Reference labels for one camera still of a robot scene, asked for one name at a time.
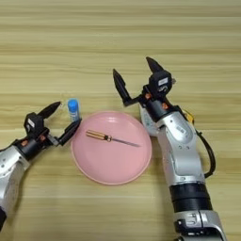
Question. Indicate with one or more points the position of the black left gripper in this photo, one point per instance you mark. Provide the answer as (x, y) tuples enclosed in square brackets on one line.
[(33, 147)]

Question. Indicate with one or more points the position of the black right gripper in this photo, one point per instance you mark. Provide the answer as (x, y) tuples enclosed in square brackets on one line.
[(158, 108)]

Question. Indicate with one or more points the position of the blue glue stick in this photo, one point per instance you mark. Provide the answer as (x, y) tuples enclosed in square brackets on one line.
[(74, 109)]

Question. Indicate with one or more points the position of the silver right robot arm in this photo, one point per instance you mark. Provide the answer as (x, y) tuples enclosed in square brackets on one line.
[(182, 150)]

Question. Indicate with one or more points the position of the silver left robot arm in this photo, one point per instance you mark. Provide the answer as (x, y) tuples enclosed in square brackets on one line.
[(11, 175)]

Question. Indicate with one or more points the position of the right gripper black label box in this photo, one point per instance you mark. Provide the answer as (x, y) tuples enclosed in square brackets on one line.
[(160, 82)]

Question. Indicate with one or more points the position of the yellow tape measure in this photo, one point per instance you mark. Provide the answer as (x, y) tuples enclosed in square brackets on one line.
[(189, 116)]

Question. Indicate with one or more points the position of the pink round plate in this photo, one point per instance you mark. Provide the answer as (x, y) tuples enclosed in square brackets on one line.
[(109, 163)]

